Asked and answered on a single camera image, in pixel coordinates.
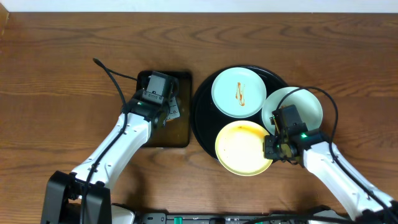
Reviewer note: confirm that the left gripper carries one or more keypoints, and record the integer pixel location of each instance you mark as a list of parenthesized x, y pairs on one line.
[(173, 101)]

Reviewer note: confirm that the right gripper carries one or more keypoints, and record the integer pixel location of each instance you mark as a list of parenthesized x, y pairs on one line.
[(269, 152)]

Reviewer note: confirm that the yellow plate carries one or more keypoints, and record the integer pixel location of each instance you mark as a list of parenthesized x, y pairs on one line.
[(239, 148)]

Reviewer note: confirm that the pale green plate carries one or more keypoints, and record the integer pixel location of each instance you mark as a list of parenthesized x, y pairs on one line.
[(307, 104)]

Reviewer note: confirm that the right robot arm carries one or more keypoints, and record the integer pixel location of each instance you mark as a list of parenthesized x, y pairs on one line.
[(362, 200)]

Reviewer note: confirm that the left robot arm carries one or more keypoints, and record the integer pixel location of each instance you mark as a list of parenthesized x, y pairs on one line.
[(84, 195)]

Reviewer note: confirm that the black rectangular water tray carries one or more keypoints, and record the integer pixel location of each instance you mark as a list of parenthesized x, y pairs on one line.
[(176, 132)]

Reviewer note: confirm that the round black serving tray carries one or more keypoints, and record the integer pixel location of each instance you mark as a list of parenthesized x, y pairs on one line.
[(207, 120)]

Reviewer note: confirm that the light blue plate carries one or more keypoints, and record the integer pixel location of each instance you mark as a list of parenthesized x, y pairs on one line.
[(238, 92)]

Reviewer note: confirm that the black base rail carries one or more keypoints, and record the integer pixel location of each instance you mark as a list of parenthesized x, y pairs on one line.
[(163, 218)]

